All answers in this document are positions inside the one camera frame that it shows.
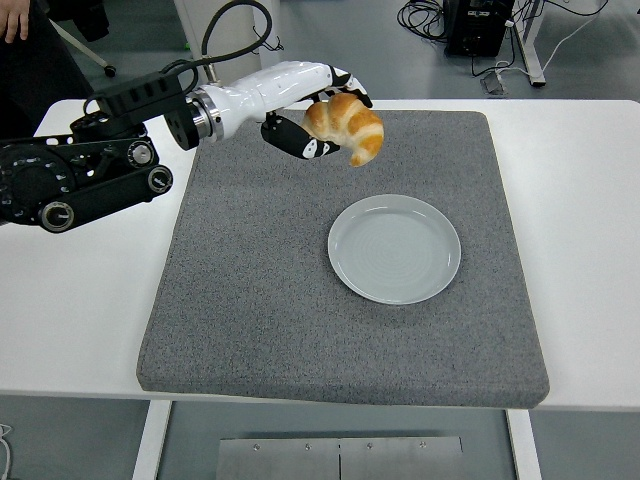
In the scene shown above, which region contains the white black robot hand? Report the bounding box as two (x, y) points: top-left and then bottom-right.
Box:
(213, 60), (374, 162)

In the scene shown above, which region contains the person's hand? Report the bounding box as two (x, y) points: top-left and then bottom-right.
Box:
(0, 0), (31, 44)

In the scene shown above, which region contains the golden croissant bread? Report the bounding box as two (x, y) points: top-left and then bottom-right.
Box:
(301, 93), (385, 168)

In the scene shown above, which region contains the grey round plate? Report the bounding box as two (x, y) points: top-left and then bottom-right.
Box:
(327, 194), (463, 307)

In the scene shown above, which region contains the grey metal plate with screws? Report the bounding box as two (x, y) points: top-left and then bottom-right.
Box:
(217, 435), (467, 480)

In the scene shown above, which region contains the person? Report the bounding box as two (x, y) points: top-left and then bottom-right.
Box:
(0, 0), (97, 144)

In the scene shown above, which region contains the office chair with caster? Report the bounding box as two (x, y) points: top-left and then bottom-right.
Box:
(42, 0), (117, 78)

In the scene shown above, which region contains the white cabinet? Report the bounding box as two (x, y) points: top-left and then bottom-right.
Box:
(172, 0), (265, 89)

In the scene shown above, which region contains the grey felt mat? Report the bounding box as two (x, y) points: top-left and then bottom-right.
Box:
(136, 107), (552, 410)

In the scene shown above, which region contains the black computer tower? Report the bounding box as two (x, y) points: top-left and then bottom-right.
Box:
(443, 0), (516, 57)

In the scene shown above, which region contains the grey floor pedal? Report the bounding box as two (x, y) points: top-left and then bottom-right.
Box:
(480, 72), (510, 96)

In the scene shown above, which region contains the white desk leg with foot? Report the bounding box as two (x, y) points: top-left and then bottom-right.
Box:
(514, 0), (547, 89)

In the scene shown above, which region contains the white table leg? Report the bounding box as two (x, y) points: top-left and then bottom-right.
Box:
(505, 408), (544, 480)
(130, 399), (174, 480)

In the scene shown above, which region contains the black cable on post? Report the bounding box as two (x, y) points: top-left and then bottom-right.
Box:
(251, 23), (285, 54)

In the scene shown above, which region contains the white desk post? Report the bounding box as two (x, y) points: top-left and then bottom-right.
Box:
(251, 0), (285, 69)

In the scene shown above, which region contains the black cable bundle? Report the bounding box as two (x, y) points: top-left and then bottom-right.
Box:
(397, 0), (450, 44)

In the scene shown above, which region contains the white power cable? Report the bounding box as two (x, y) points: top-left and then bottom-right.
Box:
(494, 0), (611, 81)

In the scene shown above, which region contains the thin white cord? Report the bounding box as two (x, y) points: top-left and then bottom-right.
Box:
(0, 422), (14, 479)

